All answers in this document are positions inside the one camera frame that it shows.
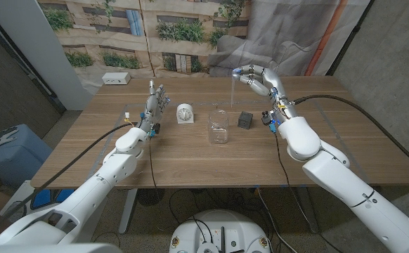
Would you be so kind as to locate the blue storage box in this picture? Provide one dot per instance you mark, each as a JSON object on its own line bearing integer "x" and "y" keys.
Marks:
{"x": 18, "y": 158}

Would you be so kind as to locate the dark grey block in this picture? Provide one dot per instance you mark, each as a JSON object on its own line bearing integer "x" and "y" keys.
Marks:
{"x": 245, "y": 120}

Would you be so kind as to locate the white robot torso base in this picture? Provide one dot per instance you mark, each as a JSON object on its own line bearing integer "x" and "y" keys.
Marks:
{"x": 218, "y": 232}

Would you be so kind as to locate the printed fabric backdrop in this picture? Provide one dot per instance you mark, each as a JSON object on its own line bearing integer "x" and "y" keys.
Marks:
{"x": 190, "y": 52}

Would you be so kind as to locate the blue and white case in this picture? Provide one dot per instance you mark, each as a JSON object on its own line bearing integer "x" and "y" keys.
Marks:
{"x": 46, "y": 198}

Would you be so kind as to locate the black round floor object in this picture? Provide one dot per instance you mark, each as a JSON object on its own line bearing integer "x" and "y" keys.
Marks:
{"x": 150, "y": 196}

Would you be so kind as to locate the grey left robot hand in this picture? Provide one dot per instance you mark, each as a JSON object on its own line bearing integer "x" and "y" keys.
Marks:
{"x": 152, "y": 109}

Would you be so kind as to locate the white table leg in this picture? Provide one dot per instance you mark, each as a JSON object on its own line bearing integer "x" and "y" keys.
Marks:
{"x": 128, "y": 211}

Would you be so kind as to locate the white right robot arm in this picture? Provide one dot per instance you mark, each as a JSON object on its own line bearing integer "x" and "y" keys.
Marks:
{"x": 331, "y": 168}

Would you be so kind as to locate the grey table leg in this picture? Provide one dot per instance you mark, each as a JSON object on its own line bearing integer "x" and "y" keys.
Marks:
{"x": 308, "y": 214}

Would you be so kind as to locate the clear plastic pipette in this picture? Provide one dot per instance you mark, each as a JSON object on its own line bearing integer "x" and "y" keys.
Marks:
{"x": 232, "y": 91}

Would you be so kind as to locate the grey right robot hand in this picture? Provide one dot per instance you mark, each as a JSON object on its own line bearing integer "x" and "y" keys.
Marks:
{"x": 269, "y": 82}

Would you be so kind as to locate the clear glass beaker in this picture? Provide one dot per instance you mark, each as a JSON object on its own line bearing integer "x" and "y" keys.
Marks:
{"x": 218, "y": 133}

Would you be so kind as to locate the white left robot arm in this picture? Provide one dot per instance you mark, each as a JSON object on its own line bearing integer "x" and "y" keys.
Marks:
{"x": 95, "y": 189}

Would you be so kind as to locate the white kitchen timer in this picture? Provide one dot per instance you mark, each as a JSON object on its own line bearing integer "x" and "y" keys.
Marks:
{"x": 185, "y": 114}

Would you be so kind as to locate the black backdrop stand pole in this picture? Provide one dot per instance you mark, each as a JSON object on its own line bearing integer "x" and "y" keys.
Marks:
{"x": 349, "y": 38}

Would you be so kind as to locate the white power strip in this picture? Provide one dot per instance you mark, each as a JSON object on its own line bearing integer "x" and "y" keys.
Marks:
{"x": 116, "y": 78}

